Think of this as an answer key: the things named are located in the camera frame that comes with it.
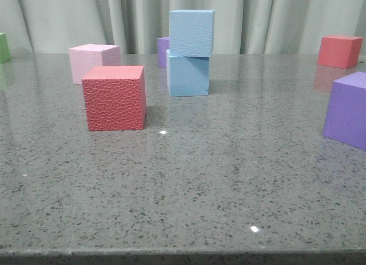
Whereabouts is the pink foam cube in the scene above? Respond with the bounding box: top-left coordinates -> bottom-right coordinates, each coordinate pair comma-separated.
69,44 -> 121,84

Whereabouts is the purple foam cube front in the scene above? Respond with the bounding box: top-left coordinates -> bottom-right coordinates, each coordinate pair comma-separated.
323,72 -> 365,150

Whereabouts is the red foam cube rear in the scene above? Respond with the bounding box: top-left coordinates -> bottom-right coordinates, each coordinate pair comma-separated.
317,35 -> 363,69

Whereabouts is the red textured foam cube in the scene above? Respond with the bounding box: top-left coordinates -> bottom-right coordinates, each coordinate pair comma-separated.
82,65 -> 146,131

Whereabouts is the light blue smooth cube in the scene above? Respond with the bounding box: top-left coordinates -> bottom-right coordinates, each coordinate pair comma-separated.
166,49 -> 209,97

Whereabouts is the green foam cube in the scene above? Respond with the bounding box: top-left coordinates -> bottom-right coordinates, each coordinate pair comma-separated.
0,33 -> 11,64

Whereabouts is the purple foam cube rear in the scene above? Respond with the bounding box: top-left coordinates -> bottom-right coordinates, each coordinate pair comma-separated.
157,37 -> 170,68

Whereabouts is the grey pleated curtain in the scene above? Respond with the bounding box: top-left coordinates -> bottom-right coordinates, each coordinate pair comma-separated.
1,0 -> 365,54

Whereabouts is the light blue textured cube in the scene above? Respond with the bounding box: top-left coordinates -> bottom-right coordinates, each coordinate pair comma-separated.
169,10 -> 215,57

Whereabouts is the purple foam cube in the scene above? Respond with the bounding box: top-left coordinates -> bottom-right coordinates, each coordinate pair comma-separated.
323,72 -> 365,150
157,37 -> 170,68

